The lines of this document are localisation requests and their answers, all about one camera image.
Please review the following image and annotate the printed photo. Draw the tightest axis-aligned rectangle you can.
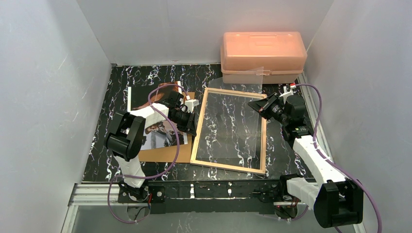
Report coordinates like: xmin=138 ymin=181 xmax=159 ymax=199
xmin=127 ymin=83 xmax=188 ymax=150

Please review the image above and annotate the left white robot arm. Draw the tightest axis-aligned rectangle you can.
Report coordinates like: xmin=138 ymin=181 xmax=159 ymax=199
xmin=104 ymin=90 xmax=199 ymax=200

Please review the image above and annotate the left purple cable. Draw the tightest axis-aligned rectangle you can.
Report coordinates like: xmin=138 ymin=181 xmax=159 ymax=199
xmin=107 ymin=83 xmax=189 ymax=225

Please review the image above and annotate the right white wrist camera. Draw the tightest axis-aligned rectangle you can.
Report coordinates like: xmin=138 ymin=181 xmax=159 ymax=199
xmin=279 ymin=83 xmax=296 ymax=101

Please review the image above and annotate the aluminium rail frame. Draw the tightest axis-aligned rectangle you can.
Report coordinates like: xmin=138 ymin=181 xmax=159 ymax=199
xmin=71 ymin=68 xmax=334 ymax=233

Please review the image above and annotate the picture frame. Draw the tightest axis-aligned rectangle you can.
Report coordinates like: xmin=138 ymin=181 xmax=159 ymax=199
xmin=190 ymin=87 xmax=267 ymax=174

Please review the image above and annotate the purple cable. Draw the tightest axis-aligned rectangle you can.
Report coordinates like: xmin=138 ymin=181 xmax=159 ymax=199
xmin=290 ymin=83 xmax=384 ymax=233
xmin=107 ymin=83 xmax=189 ymax=225

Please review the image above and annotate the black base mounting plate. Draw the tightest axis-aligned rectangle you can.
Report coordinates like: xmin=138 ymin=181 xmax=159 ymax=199
xmin=117 ymin=179 xmax=304 ymax=217

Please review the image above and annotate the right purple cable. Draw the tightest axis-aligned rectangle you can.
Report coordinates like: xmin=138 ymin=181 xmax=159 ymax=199
xmin=290 ymin=83 xmax=384 ymax=233

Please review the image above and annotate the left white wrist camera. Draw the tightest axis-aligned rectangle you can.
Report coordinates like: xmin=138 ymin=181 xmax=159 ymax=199
xmin=184 ymin=99 xmax=199 ymax=113

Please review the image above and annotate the brown backing board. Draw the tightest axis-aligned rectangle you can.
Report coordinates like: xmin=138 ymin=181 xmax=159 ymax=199
xmin=131 ymin=106 xmax=191 ymax=163

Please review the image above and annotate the clear acrylic sheet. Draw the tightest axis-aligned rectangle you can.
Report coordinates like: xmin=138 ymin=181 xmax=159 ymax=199
xmin=196 ymin=76 xmax=263 ymax=166

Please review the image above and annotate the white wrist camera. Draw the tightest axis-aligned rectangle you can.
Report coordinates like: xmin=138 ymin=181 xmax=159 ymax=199
xmin=279 ymin=83 xmax=296 ymax=101
xmin=184 ymin=99 xmax=199 ymax=113

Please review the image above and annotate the orange plastic storage box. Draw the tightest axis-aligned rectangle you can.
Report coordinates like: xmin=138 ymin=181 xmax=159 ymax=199
xmin=221 ymin=32 xmax=307 ymax=84

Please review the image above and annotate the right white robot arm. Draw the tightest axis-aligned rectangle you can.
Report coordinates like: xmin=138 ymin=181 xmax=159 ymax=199
xmin=248 ymin=93 xmax=363 ymax=228

